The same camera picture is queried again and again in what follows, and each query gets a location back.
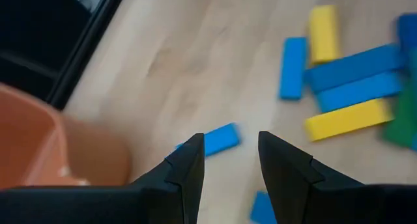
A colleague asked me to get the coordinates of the short blue wooden plank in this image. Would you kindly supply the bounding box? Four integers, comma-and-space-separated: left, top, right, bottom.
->
165, 122, 242, 158

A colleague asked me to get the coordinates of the green wooden plank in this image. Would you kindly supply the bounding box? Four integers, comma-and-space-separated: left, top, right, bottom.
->
381, 87, 417, 150

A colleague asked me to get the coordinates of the orange plastic bin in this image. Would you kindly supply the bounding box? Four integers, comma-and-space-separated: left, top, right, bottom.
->
0, 82, 131, 189

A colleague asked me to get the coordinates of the long blue wooden plank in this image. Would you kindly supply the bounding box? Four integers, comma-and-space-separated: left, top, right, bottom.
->
250, 190, 278, 224

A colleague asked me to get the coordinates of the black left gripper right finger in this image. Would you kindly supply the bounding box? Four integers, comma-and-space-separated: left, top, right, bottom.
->
259, 131, 369, 224

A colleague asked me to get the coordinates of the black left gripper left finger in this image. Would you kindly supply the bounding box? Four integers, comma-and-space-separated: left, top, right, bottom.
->
130, 133, 205, 224

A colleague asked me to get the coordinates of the yellow wooden plank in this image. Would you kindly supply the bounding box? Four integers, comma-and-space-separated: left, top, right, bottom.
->
308, 5, 342, 66
304, 98, 394, 143

